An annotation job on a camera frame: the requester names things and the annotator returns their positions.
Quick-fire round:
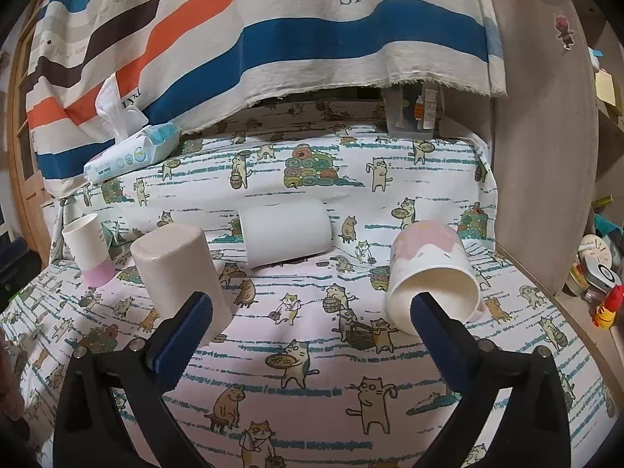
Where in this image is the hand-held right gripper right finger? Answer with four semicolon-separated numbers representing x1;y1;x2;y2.
409;291;572;468

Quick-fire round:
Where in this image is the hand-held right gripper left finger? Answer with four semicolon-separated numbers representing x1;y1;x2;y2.
53;291;214;468

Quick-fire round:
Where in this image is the pink patterned paper cup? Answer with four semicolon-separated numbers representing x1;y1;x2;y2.
387;220;486;337

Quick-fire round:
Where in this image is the beige cup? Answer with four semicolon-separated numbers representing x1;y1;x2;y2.
130;223;235;347

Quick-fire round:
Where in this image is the white cup with pink base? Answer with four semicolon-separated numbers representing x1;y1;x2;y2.
62;213;116;287

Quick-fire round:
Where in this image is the plain white cup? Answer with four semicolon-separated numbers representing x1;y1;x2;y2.
237;199;333;270

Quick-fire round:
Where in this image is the cat print cloth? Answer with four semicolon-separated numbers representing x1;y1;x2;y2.
0;100;620;468

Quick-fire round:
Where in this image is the red and yellow toy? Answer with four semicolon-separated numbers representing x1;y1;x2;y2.
591;285;624;331

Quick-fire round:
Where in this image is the round white clock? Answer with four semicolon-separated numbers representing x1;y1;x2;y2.
578;235;613;271

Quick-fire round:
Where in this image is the wet wipes pack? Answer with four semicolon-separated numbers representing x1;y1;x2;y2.
83;123;182;184

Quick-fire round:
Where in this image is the wooden board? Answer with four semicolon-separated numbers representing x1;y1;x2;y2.
480;0;624;347

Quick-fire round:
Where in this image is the clear plastic box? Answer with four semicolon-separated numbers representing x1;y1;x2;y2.
381;83;445;141

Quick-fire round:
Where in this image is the striped cloth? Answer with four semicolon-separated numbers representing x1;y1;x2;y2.
25;0;508;197

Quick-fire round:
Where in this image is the cartoon sticker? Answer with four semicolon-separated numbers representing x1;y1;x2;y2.
553;11;576;50

